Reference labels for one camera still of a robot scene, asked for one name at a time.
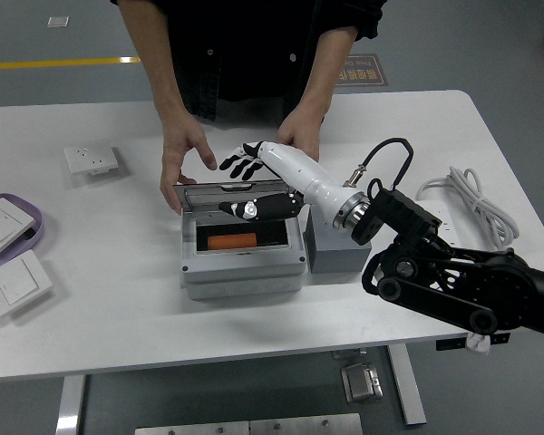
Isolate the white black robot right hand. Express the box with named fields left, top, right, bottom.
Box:
left=218, top=140, right=362, bottom=227

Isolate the person's left hand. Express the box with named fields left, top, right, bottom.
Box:
left=275, top=108, right=325, bottom=163

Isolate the person's right hand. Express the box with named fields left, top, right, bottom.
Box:
left=159, top=121, right=219, bottom=216

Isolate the orange cylinder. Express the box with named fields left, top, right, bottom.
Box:
left=207, top=232, right=258, bottom=252

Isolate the grey box with clear lid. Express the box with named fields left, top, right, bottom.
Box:
left=171, top=178, right=308, bottom=301

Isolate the grey cube block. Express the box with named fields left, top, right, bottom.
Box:
left=304, top=203, right=373, bottom=275

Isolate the brown floor sign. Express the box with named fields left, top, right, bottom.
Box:
left=334, top=53, right=390, bottom=89

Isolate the person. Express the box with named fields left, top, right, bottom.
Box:
left=110, top=0, right=385, bottom=124

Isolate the yellow floor tape line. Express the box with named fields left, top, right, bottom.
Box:
left=0, top=55, right=142, bottom=72

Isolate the white power strip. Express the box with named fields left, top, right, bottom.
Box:
left=415, top=198, right=464, bottom=248

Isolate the purple tray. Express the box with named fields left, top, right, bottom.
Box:
left=0, top=193, right=45, bottom=275

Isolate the metal hinge block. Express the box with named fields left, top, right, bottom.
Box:
left=340, top=362, right=384, bottom=403

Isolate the white table leg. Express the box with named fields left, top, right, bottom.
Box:
left=385, top=343, right=428, bottom=427
left=55, top=373, right=88, bottom=435

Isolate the white wall socket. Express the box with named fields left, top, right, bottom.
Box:
left=63, top=143, right=120, bottom=176

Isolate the grey under-table bracket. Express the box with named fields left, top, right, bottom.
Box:
left=330, top=347, right=369, bottom=361

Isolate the white power strip cord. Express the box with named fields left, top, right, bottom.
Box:
left=415, top=165, right=521, bottom=249

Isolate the white wall switch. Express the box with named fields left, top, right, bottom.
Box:
left=0, top=203, right=31, bottom=256
left=0, top=250, right=54, bottom=317

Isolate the metal base plate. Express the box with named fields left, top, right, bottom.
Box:
left=134, top=412, right=364, bottom=435

